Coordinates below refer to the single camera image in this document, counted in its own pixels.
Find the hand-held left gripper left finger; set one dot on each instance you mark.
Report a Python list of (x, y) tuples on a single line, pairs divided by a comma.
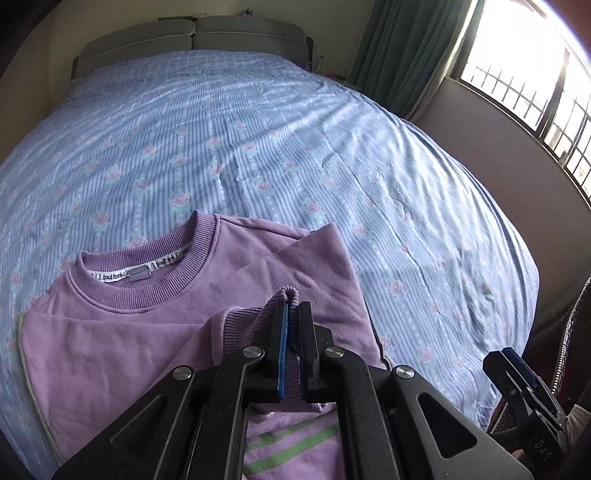
[(281, 350)]

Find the purple sweatshirt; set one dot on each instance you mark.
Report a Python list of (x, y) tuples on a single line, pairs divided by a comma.
[(138, 332)]

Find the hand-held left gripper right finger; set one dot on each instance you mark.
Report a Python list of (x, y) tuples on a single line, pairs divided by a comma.
[(307, 350)]

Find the person's right forearm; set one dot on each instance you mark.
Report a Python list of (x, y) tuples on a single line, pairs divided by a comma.
[(581, 417)]

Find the green curtain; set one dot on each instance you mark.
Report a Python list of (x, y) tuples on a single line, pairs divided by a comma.
[(397, 46)]

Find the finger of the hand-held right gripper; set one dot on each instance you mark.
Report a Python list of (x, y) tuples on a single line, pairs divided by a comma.
[(503, 376), (519, 364)]

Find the grey padded headboard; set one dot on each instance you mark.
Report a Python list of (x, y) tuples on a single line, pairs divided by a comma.
[(249, 34)]

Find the bed with blue floral sheet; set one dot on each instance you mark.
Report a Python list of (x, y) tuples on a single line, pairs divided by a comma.
[(277, 138)]

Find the window with metal grille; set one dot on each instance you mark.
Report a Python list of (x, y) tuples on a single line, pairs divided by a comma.
[(531, 78)]

